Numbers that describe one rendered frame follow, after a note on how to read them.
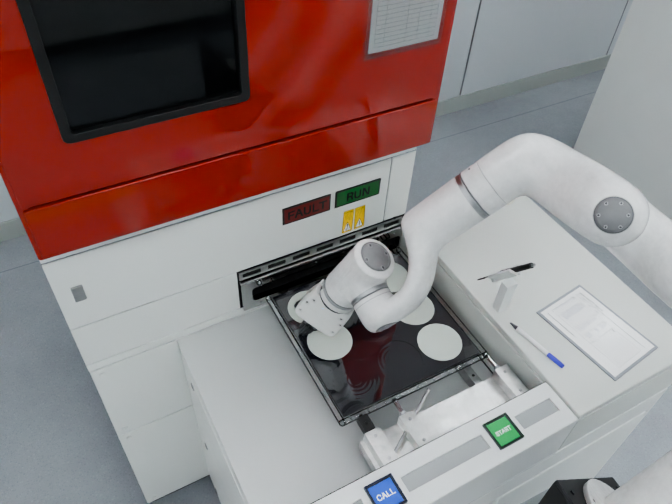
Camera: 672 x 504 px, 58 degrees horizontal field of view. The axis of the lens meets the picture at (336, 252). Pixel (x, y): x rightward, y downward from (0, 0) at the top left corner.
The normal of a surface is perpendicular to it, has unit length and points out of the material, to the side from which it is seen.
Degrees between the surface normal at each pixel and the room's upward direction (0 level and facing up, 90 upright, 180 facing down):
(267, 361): 0
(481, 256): 0
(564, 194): 66
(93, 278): 90
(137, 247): 90
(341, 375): 0
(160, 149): 90
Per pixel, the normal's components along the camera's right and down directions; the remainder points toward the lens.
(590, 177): -0.60, -0.60
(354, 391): 0.05, -0.69
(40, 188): 0.48, 0.65
